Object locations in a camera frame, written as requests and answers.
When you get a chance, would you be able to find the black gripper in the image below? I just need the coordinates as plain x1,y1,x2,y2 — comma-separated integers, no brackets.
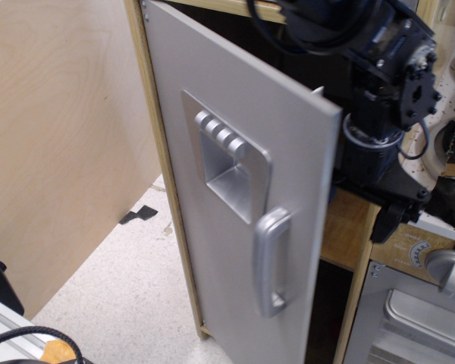
336,115,431,243

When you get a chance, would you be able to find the silver fridge door handle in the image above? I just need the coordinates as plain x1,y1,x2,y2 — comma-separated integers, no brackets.
252,206,291,319

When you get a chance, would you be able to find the grey toy fridge door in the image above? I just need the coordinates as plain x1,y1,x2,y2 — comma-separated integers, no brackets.
143,1,341,363

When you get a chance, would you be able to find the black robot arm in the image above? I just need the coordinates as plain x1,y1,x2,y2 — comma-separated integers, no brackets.
246,1,441,243

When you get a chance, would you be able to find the silver oven knob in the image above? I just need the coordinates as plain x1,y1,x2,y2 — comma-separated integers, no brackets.
425,249,455,297

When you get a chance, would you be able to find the grey toy oven door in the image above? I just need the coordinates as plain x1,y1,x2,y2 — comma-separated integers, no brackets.
344,262,455,363

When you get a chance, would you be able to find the silver ice dispenser panel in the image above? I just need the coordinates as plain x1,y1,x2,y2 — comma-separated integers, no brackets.
181,89,271,224

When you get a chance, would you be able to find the white toy sink counter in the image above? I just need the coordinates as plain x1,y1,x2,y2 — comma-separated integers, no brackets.
402,45,455,240

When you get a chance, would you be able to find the grey freezer door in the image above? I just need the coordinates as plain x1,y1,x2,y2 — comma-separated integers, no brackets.
400,0,419,12

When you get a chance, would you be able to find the black tape on floor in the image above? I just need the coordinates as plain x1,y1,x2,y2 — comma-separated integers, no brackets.
119,206,158,225

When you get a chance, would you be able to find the plywood board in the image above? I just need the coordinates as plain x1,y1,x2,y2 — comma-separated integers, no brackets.
0,1,160,318

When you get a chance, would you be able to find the orange tape patch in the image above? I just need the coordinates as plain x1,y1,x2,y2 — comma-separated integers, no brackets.
40,340,77,363

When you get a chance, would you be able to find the black box at left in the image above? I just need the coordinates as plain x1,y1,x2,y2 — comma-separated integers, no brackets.
0,261,24,315

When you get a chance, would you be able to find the wooden toy kitchen frame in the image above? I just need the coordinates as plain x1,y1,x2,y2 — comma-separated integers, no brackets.
123,0,455,364

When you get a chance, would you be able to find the silver oven door handle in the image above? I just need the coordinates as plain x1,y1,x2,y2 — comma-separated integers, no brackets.
384,290,455,355

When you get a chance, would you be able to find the aluminium extrusion rail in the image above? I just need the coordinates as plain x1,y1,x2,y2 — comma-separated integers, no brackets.
0,293,49,361

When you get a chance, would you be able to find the black braided cable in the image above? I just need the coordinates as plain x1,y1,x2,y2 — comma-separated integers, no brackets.
0,325,85,364

